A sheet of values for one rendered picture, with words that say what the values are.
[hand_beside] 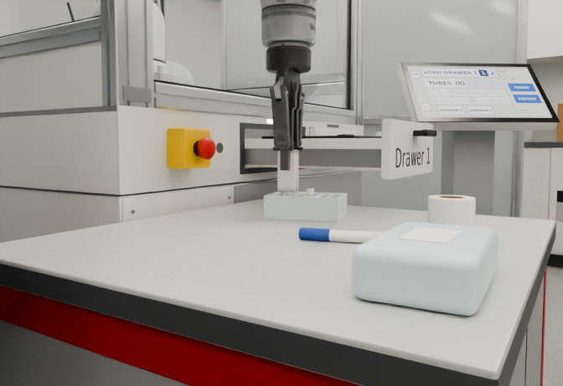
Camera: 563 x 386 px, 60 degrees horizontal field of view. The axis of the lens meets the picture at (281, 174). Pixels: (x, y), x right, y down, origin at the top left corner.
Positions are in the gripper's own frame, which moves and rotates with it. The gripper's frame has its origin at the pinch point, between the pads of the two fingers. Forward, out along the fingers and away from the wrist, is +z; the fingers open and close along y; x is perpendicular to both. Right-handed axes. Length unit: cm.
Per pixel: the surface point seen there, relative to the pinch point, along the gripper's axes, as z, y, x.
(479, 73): -32, 124, -40
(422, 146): -3.9, 31.4, -21.0
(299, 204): 5.3, -3.2, -2.9
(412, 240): 3.4, -37.8, -21.7
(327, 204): 5.1, -3.2, -7.5
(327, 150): -3.2, 16.6, -3.3
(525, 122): -12, 113, -54
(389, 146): -4.0, 11.7, -15.7
